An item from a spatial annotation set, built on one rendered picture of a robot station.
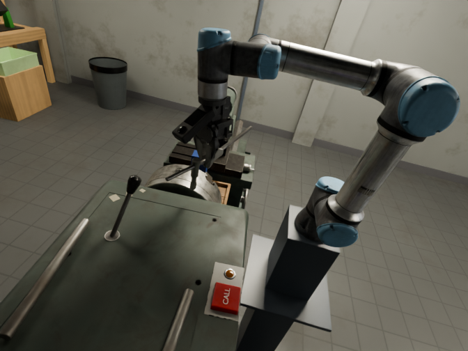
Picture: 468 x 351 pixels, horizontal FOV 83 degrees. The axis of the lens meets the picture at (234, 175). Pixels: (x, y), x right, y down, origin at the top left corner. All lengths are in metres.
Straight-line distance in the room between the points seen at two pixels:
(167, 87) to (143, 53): 0.56
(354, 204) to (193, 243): 0.46
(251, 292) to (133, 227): 0.69
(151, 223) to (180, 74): 3.67
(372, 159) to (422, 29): 3.45
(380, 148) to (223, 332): 0.56
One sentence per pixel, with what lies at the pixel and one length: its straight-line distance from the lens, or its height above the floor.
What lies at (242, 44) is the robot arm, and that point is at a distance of 0.66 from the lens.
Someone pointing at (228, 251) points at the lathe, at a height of 1.26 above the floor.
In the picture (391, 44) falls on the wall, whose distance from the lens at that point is 4.08.
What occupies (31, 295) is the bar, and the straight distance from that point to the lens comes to 0.69.
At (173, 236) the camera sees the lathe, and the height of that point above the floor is 1.26.
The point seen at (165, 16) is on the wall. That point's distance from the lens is 4.26.
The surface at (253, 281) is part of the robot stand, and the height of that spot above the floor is 0.75.
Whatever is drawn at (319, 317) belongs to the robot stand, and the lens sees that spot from 1.34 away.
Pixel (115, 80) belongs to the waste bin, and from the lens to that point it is 4.19.
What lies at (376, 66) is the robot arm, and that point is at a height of 1.72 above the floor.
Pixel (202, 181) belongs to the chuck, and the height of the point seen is 1.22.
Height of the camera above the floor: 1.83
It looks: 36 degrees down
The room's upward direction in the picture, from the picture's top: 13 degrees clockwise
